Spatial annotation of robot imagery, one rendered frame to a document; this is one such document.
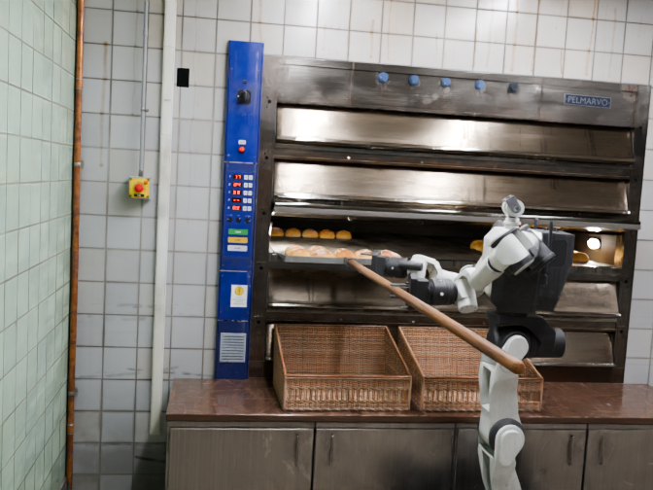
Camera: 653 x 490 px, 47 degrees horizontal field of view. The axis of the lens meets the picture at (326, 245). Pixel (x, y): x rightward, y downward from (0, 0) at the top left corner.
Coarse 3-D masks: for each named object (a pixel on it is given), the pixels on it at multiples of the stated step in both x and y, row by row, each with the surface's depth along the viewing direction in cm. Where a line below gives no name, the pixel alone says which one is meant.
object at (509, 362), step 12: (360, 264) 300; (372, 276) 274; (384, 288) 258; (396, 288) 243; (408, 300) 227; (420, 300) 220; (432, 312) 204; (444, 324) 193; (456, 324) 188; (468, 336) 177; (480, 336) 173; (480, 348) 169; (492, 348) 164; (504, 360) 156; (516, 360) 152; (516, 372) 152
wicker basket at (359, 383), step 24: (288, 336) 352; (312, 336) 353; (336, 336) 355; (360, 336) 357; (384, 336) 360; (288, 360) 349; (312, 360) 352; (336, 360) 354; (360, 360) 356; (384, 360) 358; (288, 384) 308; (312, 384) 310; (336, 384) 311; (360, 384) 313; (384, 384) 315; (408, 384) 319; (288, 408) 309; (312, 408) 310; (336, 408) 312; (360, 408) 314; (384, 408) 316; (408, 408) 318
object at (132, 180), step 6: (132, 180) 332; (138, 180) 333; (144, 180) 333; (150, 180) 334; (132, 186) 332; (144, 186) 333; (150, 186) 334; (132, 192) 333; (138, 192) 333; (144, 192) 334; (150, 192) 334; (138, 198) 334; (144, 198) 334; (150, 198) 335
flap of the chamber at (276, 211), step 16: (288, 208) 336; (304, 208) 337; (448, 224) 367; (464, 224) 364; (480, 224) 361; (528, 224) 353; (544, 224) 354; (560, 224) 356; (576, 224) 357; (592, 224) 358; (608, 224) 359; (624, 224) 361
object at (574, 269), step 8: (272, 256) 352; (344, 264) 358; (368, 264) 359; (440, 264) 364; (448, 264) 365; (456, 264) 366; (464, 264) 366; (472, 264) 367; (576, 272) 375; (584, 272) 376; (592, 272) 376; (600, 272) 377; (608, 272) 378; (616, 272) 378
